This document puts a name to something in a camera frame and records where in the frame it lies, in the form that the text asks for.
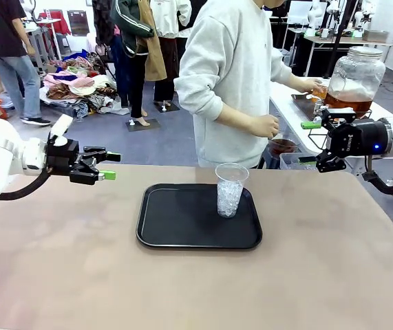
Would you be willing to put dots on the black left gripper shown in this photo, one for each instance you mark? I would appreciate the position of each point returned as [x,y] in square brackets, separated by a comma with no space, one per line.
[62,156]

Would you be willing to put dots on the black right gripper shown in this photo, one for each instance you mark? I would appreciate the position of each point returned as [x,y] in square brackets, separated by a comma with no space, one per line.
[361,137]

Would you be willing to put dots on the clear cup with orange drink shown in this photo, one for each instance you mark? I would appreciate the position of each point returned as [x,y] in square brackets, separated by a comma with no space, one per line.
[320,94]

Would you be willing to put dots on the clear plastic cup with ice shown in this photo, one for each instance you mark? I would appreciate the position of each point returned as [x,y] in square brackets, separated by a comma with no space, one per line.
[230,197]

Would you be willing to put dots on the person's right forearm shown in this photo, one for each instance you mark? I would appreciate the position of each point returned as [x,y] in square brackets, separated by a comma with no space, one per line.
[237,118]

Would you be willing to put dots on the person's left forearm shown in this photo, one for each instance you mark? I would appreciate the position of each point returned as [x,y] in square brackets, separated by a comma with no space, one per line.
[292,82]

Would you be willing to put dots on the glass drink dispenser jar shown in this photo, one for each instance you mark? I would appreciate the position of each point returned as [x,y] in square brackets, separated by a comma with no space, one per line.
[358,75]

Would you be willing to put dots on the person's left hand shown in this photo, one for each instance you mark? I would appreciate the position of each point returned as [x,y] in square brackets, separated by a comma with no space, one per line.
[311,85]

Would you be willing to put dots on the person's right hand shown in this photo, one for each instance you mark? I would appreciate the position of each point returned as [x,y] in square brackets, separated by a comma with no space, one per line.
[267,126]

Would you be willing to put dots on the small dark tray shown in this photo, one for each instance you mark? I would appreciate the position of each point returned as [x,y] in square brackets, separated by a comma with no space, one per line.
[304,106]

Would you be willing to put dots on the bowl with dark liquid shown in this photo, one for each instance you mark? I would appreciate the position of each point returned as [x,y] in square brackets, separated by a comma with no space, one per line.
[282,146]

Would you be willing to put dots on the white side table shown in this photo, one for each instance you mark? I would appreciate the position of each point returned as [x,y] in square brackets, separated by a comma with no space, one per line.
[284,106]

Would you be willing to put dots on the pile of assorted clothes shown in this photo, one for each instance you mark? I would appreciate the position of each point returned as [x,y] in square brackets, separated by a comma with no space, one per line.
[79,82]

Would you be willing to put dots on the black desk with wooden top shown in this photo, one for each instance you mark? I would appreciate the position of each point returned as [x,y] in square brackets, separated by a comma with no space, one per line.
[347,40]

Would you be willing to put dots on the black slanted pole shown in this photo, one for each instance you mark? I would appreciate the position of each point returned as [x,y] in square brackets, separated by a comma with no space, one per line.
[340,38]

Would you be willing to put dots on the black plastic serving tray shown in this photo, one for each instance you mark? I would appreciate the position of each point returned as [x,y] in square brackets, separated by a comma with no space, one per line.
[182,220]

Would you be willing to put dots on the grey metal box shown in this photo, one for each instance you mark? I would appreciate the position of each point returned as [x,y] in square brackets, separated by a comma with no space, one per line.
[375,35]

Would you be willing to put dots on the brown hanging coat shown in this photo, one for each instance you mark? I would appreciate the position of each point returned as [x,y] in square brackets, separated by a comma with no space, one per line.
[155,58]

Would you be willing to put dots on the person in grey sweatshirt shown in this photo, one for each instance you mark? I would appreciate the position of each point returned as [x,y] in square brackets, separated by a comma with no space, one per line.
[227,68]

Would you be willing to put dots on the mannequin in green jacket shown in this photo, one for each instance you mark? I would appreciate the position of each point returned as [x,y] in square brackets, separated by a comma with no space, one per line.
[130,27]

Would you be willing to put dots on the dark framed board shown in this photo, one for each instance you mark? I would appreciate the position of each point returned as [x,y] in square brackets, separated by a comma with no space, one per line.
[78,22]

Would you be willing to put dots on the red cloth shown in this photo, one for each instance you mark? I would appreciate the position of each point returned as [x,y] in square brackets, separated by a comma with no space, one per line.
[56,17]

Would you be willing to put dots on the person in black T-shirt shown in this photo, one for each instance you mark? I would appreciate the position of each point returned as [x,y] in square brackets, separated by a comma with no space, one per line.
[3,34]

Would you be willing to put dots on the mannequin in white sweatshirt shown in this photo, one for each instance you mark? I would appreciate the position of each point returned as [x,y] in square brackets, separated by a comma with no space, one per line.
[168,17]

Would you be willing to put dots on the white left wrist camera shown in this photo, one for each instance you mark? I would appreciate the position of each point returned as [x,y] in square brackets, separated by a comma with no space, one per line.
[62,125]

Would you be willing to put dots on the dark mannequin base plate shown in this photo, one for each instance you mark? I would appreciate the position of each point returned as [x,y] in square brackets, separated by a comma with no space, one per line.
[142,124]
[166,107]

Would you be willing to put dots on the grey metal frame table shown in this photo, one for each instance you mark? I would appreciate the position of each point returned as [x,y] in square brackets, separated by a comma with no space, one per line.
[43,32]

